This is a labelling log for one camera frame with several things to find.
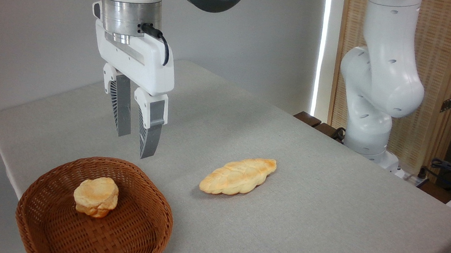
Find brown woven wicker basket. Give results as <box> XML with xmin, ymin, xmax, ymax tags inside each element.
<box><xmin>11</xmin><ymin>148</ymin><xmax>180</xmax><ymax>253</ymax></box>

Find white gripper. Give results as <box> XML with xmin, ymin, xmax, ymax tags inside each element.
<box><xmin>78</xmin><ymin>1</ymin><xmax>182</xmax><ymax>162</ymax></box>

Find round golden bread roll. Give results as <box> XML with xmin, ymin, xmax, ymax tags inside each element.
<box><xmin>71</xmin><ymin>174</ymin><xmax>120</xmax><ymax>220</ymax></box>

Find white power strip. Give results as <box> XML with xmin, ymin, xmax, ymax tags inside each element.
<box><xmin>402</xmin><ymin>170</ymin><xmax>431</xmax><ymax>189</ymax></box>

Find long braided bread loaf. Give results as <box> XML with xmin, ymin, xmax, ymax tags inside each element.
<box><xmin>198</xmin><ymin>152</ymin><xmax>278</xmax><ymax>200</ymax></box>

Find wooden bamboo folding screen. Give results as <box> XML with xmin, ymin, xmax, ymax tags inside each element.
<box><xmin>323</xmin><ymin>0</ymin><xmax>451</xmax><ymax>181</ymax></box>

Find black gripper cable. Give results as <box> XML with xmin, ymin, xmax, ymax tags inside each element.
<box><xmin>137</xmin><ymin>23</ymin><xmax>173</xmax><ymax>67</ymax></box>

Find grey tablecloth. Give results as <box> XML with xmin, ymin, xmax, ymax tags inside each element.
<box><xmin>0</xmin><ymin>41</ymin><xmax>451</xmax><ymax>253</ymax></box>

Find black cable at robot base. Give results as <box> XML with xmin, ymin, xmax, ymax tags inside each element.
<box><xmin>331</xmin><ymin>127</ymin><xmax>347</xmax><ymax>142</ymax></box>

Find dark brown wooden board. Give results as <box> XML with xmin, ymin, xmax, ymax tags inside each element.
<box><xmin>291</xmin><ymin>110</ymin><xmax>348</xmax><ymax>144</ymax></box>

